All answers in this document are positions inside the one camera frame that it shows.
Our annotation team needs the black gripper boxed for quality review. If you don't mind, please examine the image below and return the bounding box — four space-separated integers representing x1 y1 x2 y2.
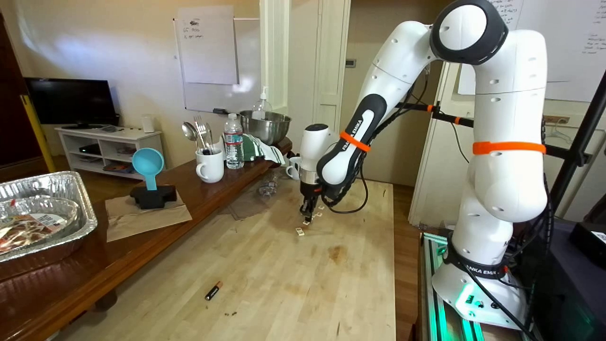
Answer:
300 182 320 228

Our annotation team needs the empty white mug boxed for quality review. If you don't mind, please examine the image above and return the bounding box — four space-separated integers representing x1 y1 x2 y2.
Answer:
284 156 303 182

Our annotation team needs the green striped white towel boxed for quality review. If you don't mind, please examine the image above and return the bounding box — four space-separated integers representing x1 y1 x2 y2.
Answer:
243 133 292 167

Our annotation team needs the clear water bottle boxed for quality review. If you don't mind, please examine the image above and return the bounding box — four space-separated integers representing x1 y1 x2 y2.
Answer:
222 112 247 171

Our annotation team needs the white mug with utensils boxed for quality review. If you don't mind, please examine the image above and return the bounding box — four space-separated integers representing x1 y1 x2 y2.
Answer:
194 148 228 186

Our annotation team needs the black marker pen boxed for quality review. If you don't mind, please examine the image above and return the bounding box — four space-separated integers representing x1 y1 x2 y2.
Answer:
203 281 224 304

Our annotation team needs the white refrigerator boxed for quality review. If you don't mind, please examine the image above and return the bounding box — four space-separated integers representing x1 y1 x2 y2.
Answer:
406 63 606 232

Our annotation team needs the metal spoon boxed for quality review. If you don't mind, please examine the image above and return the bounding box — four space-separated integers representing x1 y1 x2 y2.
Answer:
180 120 214 154

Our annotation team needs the white door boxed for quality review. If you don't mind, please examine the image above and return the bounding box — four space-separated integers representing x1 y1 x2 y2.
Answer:
258 0 353 169

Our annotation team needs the black block stand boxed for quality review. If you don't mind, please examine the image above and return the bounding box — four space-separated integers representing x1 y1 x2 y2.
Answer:
129 184 178 211

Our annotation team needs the brown paper sheet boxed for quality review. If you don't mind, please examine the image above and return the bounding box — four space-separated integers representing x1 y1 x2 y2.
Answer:
103 190 195 245

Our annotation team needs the white paper poster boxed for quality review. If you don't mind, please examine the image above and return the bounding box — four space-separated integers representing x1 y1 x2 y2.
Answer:
175 6 239 86

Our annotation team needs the white television stand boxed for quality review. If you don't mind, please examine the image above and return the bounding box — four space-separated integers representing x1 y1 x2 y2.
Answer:
55 126 167 182

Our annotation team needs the aluminium foil tray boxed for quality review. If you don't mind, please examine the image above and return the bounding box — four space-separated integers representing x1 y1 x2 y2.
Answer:
0 169 101 264

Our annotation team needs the dark wooden table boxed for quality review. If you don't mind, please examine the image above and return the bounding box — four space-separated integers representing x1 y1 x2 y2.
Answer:
0 135 296 341

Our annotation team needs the black flat television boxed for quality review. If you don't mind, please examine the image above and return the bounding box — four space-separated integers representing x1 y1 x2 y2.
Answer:
23 76 122 129

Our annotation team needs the black equipment box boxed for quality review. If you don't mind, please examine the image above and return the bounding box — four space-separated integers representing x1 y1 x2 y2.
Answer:
523 217 606 341

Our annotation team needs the black slanted pole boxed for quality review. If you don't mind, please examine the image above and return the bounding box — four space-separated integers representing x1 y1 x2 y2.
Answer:
550 75 606 211

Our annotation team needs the shiny crumpled wrapper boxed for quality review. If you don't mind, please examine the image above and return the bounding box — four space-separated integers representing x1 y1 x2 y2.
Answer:
0 211 72 254

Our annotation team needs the yellow spirit level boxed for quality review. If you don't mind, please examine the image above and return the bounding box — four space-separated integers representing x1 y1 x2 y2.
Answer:
17 93 57 175

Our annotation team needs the white paper sheet with writing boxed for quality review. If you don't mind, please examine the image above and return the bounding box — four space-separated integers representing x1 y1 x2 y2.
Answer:
457 0 606 103

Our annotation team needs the orange velcro strap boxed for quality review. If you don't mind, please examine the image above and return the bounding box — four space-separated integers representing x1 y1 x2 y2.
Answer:
339 129 373 156
472 139 548 158

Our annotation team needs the aluminium robot stand frame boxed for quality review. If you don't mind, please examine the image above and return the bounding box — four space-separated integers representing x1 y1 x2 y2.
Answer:
419 230 538 341

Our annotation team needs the white wall board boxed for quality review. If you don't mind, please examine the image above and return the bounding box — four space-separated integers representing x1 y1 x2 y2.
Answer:
182 18 264 116

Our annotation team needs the black articulated mount rod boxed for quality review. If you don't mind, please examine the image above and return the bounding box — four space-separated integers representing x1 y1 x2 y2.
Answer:
396 99 595 162

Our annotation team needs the black base cable bundle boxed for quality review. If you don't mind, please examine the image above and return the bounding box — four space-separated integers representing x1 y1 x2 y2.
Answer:
444 243 538 341

